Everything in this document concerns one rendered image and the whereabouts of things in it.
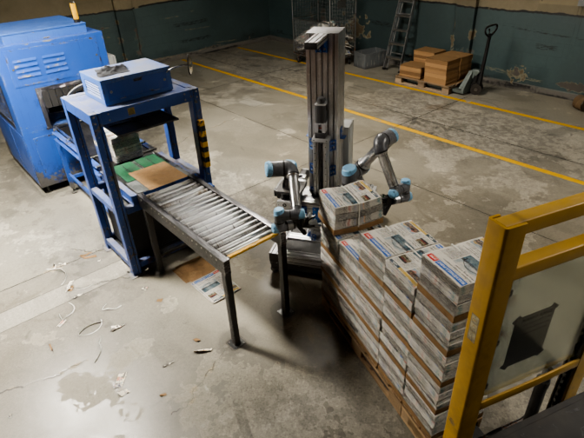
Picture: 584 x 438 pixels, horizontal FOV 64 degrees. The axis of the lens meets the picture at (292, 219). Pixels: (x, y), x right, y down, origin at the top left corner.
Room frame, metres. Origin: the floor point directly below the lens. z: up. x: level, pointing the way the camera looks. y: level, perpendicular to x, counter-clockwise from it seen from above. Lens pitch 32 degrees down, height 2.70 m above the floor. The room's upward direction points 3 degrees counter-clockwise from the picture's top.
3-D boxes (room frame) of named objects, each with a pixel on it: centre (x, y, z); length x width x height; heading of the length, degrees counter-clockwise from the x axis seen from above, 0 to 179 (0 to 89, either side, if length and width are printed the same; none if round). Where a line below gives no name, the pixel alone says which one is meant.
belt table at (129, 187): (4.03, 1.33, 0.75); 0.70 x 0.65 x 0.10; 39
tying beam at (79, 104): (4.03, 1.33, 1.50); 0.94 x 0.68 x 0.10; 129
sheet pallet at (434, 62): (9.01, -2.84, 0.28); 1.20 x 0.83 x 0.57; 39
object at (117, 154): (4.47, 1.69, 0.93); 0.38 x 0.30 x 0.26; 39
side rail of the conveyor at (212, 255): (3.08, 0.88, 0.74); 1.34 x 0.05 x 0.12; 39
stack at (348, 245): (2.49, -0.59, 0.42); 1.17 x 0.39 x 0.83; 21
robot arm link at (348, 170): (3.40, -0.48, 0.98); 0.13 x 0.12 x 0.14; 134
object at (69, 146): (4.91, 2.04, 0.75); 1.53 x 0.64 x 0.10; 39
